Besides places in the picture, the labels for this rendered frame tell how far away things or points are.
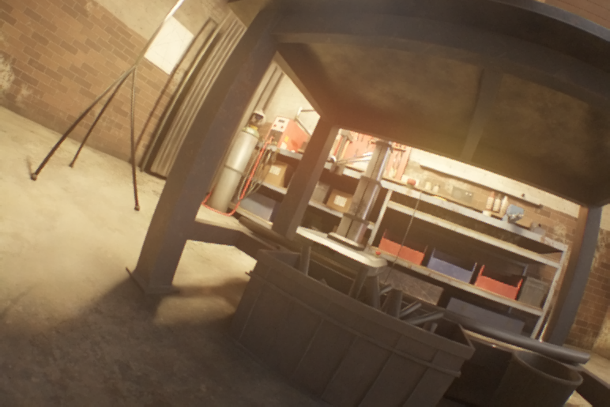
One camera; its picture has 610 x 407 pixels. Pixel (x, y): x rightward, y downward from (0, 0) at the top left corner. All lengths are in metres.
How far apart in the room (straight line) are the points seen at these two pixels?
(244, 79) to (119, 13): 2.63
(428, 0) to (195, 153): 0.63
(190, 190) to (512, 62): 0.76
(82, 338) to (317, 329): 0.43
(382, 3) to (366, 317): 0.65
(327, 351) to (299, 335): 0.07
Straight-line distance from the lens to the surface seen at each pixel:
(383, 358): 0.53
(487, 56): 0.58
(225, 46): 3.40
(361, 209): 1.57
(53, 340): 0.51
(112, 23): 3.18
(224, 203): 2.62
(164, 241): 0.69
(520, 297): 2.30
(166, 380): 0.50
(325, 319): 0.53
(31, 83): 3.03
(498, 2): 0.59
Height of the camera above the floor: 0.36
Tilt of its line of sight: 6 degrees up
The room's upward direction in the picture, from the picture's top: 23 degrees clockwise
